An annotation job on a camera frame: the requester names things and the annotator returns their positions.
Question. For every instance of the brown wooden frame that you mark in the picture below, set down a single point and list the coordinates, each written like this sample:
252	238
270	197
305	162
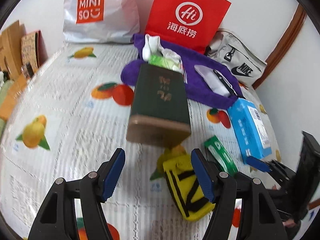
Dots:
287	42

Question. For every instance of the purple towel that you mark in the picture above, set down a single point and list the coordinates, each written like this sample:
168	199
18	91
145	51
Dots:
197	90

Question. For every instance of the fruit print cover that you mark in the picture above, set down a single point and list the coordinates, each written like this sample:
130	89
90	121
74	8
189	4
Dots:
75	110

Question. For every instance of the brown patterned notebook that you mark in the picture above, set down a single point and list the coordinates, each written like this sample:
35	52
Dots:
31	48

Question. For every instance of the blue cardboard box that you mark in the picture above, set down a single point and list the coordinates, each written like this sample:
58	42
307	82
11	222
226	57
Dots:
250	127

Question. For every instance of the red paper bag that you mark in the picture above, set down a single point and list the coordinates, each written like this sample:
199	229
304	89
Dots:
185	17

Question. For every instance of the white sponge block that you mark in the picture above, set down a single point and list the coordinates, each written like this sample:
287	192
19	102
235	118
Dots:
210	78

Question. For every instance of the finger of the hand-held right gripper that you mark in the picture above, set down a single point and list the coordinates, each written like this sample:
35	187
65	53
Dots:
257	163

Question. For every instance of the green bedding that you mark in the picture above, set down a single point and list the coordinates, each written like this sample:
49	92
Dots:
3	97

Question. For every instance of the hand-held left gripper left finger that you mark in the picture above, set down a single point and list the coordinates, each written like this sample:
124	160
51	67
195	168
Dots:
113	175

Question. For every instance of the grey canvas bag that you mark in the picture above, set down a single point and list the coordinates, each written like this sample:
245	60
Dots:
240	60

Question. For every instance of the green tissue pack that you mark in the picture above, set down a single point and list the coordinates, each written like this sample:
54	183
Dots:
160	61

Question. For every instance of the wooden headboard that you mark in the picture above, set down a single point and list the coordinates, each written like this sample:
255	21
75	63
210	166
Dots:
11	45

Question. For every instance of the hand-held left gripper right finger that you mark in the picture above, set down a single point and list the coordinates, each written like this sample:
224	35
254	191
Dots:
202	175

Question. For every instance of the black metal clip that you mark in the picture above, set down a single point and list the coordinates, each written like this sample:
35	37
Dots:
27	70

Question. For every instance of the dark green book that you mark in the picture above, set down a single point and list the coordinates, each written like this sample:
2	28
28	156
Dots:
160	107

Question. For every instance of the white socks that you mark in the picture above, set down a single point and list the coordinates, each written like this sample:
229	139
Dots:
150	46

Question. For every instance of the white plastic shopping bag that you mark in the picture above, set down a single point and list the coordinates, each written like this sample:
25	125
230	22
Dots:
100	12

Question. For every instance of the green cardboard box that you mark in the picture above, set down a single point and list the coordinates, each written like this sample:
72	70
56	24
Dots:
220	155

